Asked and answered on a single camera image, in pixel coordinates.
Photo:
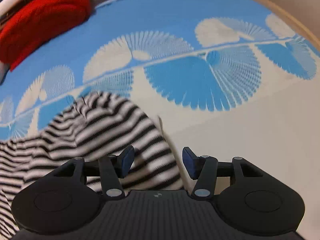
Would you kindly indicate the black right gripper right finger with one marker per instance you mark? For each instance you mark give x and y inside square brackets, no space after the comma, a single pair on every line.
[203,169]

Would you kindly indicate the folded red blanket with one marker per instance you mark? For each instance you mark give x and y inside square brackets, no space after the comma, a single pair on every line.
[38,22]

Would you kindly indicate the black white striped garment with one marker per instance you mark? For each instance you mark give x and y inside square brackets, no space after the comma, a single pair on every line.
[95,125]

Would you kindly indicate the blue white patterned bedsheet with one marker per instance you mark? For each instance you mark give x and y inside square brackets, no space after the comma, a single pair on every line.
[224,77]

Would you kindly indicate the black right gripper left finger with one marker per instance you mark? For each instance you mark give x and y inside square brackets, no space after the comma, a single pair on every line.
[112,168]

